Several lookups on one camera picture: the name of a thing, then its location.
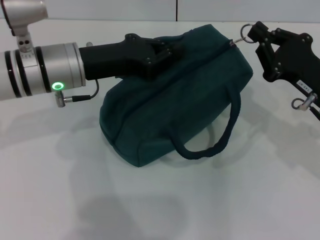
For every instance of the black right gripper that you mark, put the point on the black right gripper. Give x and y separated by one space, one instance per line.
300 62

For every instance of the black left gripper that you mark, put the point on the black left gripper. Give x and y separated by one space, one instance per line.
117 60

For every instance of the dark teal fabric bag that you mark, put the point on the dark teal fabric bag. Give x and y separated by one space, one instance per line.
175 100

